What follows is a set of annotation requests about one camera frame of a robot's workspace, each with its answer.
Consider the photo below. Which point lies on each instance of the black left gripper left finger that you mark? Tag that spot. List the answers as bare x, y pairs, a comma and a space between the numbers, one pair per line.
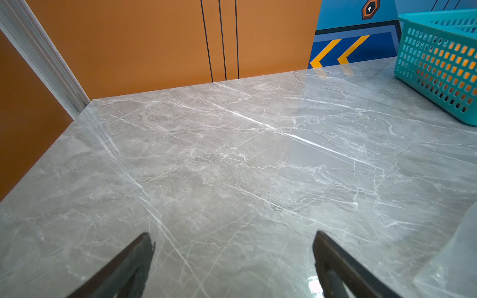
125, 276

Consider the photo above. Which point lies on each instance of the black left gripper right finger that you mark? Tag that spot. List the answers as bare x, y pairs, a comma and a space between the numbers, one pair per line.
339, 273

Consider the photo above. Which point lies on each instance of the clear zip-top bag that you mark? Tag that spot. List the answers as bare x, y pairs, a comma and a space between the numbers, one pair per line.
452, 273

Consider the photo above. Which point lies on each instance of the teal plastic basket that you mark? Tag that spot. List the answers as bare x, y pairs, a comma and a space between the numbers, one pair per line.
438, 58

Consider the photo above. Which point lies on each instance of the aluminium corner post left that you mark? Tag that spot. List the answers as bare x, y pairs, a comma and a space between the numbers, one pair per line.
30, 39

